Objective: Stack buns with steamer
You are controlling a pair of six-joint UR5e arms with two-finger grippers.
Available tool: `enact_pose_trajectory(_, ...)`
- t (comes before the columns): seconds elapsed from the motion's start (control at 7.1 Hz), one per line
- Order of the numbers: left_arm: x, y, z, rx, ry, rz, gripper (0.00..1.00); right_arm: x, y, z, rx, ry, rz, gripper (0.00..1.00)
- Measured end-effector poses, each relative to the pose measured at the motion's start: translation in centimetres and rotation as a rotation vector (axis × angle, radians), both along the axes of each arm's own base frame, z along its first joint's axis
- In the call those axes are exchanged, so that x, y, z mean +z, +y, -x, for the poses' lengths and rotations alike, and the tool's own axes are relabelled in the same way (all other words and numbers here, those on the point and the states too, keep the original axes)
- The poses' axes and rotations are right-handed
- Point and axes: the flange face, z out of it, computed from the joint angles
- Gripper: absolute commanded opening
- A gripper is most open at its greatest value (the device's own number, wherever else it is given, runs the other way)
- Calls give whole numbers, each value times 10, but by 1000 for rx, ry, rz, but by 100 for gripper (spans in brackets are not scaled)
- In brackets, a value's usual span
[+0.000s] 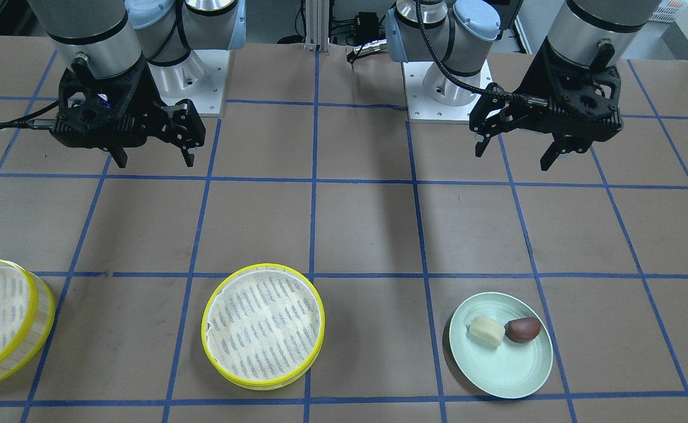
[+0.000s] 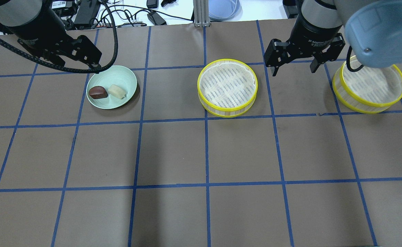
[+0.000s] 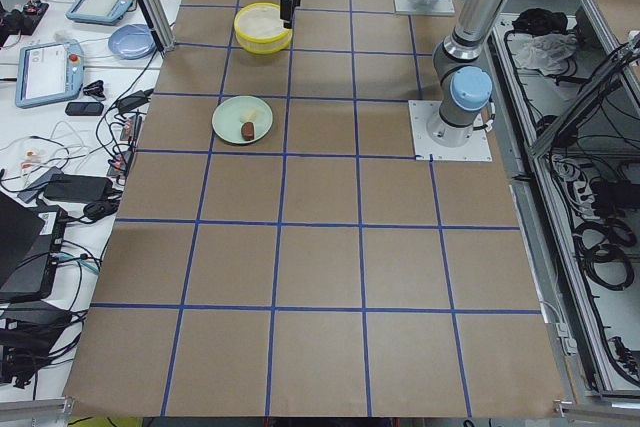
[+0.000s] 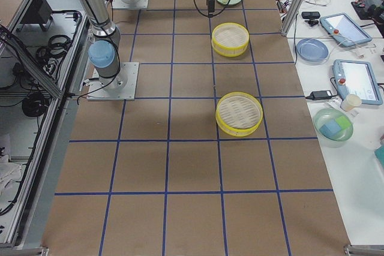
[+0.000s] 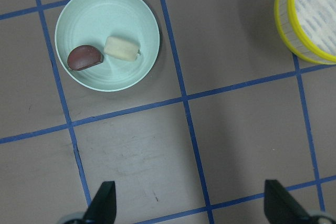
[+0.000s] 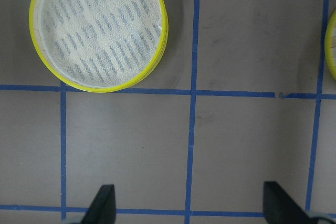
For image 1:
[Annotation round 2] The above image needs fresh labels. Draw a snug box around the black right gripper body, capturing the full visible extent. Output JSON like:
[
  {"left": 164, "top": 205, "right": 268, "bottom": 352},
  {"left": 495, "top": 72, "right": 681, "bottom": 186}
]
[{"left": 51, "top": 54, "right": 174, "bottom": 148}]

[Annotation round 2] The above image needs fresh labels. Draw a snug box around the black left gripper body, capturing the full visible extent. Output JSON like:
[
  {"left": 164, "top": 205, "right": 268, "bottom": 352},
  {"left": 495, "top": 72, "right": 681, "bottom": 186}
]
[{"left": 511, "top": 39, "right": 623, "bottom": 142}]

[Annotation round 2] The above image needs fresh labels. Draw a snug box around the dark red bun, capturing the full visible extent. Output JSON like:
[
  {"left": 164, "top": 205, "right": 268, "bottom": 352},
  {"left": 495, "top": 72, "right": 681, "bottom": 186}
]
[{"left": 504, "top": 317, "right": 542, "bottom": 344}]

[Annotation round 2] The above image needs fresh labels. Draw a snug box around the yellow steamer tray with cloth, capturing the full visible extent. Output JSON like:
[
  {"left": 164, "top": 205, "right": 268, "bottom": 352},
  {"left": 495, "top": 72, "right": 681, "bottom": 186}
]
[{"left": 0, "top": 259, "right": 56, "bottom": 382}]

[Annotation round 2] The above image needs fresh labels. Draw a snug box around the white steamed bun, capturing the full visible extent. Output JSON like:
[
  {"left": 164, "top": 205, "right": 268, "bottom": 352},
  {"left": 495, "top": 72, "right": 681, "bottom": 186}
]
[{"left": 468, "top": 316, "right": 506, "bottom": 347}]

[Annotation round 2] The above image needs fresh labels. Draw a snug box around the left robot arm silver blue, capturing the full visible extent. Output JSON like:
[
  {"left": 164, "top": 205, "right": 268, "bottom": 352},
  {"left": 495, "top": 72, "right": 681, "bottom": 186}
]
[{"left": 384, "top": 1, "right": 660, "bottom": 171}]

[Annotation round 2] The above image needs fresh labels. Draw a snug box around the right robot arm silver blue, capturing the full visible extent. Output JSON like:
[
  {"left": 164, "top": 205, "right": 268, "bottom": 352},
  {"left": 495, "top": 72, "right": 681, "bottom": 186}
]
[{"left": 17, "top": 1, "right": 246, "bottom": 168}]

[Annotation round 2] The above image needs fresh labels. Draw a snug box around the yellow steamer base with cloth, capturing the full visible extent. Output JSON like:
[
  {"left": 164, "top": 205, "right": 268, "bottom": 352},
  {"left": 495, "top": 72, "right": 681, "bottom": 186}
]
[{"left": 200, "top": 263, "right": 327, "bottom": 391}]

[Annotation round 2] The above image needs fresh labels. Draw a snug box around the light green plate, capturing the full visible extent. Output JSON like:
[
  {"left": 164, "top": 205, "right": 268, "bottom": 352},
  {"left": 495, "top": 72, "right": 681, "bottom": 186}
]
[{"left": 448, "top": 292, "right": 553, "bottom": 399}]

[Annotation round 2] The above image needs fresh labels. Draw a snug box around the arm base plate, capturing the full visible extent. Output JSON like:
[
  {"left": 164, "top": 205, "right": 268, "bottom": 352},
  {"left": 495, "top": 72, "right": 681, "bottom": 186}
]
[
  {"left": 149, "top": 50, "right": 231, "bottom": 118},
  {"left": 402, "top": 62, "right": 479, "bottom": 125}
]

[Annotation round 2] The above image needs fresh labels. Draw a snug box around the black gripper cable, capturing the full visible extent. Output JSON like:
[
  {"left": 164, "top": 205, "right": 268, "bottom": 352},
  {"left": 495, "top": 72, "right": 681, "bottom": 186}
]
[{"left": 414, "top": 0, "right": 500, "bottom": 98}]

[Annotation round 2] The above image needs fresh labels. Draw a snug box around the aluminium frame post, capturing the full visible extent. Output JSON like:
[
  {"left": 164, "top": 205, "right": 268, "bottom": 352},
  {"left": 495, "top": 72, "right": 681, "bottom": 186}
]
[{"left": 303, "top": 0, "right": 332, "bottom": 55}]

